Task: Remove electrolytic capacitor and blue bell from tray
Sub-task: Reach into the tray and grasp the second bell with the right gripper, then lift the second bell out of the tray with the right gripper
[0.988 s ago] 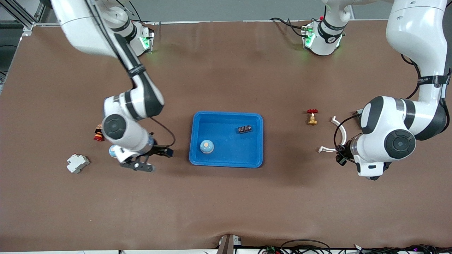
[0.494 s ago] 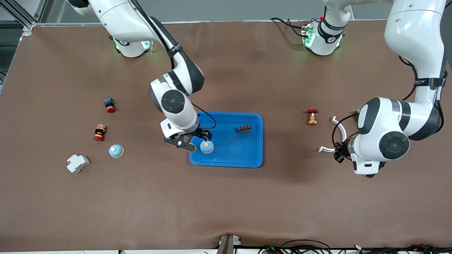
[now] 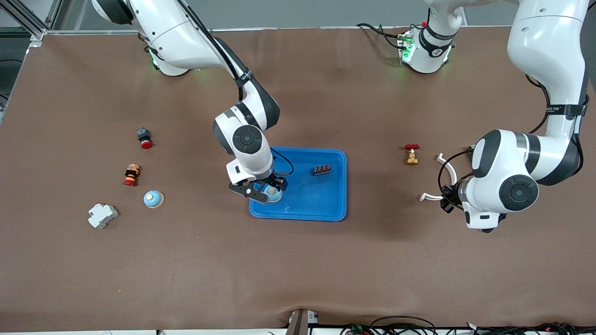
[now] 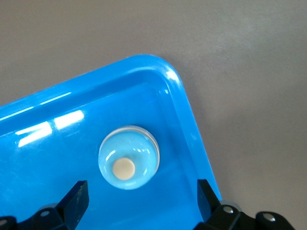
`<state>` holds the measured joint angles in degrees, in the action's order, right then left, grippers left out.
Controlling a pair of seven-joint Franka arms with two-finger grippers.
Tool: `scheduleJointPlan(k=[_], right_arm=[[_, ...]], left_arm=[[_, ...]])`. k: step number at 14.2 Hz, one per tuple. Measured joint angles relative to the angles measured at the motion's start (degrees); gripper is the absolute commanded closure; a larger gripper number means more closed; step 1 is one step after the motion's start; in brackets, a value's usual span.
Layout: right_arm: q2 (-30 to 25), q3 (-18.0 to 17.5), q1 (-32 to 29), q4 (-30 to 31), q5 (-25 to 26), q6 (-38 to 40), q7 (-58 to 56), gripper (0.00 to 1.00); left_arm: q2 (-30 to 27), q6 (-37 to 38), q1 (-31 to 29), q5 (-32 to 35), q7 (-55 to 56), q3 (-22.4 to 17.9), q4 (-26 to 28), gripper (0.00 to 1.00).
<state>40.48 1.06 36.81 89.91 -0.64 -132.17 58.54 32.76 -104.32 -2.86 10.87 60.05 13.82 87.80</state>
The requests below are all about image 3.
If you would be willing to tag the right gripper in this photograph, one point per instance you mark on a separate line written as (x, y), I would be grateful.
(280, 182)

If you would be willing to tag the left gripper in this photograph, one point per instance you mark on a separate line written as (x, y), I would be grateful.
(448, 198)

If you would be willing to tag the blue dome call bell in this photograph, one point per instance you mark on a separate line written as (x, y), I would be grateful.
(274, 196)
(153, 199)

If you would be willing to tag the black capacitor block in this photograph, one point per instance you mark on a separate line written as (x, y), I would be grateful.
(321, 170)
(446, 206)

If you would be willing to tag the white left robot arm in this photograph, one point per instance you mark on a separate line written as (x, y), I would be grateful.
(545, 46)

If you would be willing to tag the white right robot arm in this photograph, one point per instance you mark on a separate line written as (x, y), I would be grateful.
(186, 42)

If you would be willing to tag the white curved plastic strip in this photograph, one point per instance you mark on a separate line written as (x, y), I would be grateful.
(428, 197)

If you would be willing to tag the blue plastic tray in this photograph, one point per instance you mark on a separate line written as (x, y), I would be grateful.
(307, 200)

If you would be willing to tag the grey red push button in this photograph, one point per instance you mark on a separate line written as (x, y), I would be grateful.
(144, 137)

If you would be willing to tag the red yellow emergency button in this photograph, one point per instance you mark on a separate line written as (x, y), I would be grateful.
(132, 176)

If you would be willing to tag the white circuit breaker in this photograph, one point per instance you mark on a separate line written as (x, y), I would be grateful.
(102, 216)

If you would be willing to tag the metal table bracket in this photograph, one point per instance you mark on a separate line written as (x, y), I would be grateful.
(300, 323)

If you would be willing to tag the aluminium frame post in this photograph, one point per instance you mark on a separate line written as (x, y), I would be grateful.
(38, 35)

